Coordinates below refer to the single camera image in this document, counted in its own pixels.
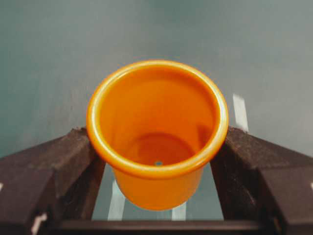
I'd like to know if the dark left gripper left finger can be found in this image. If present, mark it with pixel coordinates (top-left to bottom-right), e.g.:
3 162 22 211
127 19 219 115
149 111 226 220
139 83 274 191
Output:
0 128 105 235

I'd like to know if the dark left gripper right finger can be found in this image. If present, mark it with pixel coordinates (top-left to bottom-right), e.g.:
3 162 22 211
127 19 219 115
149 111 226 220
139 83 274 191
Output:
210 127 313 235

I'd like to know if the orange plastic cup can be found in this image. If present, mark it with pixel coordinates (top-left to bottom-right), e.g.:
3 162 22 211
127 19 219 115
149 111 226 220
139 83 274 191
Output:
86 60 229 211

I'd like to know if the white tape strip right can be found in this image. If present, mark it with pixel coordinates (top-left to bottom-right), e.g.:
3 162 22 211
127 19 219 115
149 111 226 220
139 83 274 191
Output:
233 94 249 132

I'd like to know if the white tape strip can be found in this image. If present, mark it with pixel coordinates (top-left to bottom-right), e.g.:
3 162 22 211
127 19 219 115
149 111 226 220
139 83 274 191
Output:
108 180 125 221
171 202 186 221
233 94 249 132

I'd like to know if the white tape strip left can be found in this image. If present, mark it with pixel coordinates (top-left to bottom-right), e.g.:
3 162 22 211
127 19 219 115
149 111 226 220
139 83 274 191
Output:
108 180 125 221

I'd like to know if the white tape strip middle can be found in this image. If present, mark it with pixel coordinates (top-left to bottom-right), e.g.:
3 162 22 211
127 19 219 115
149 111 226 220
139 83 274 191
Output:
171 202 186 221

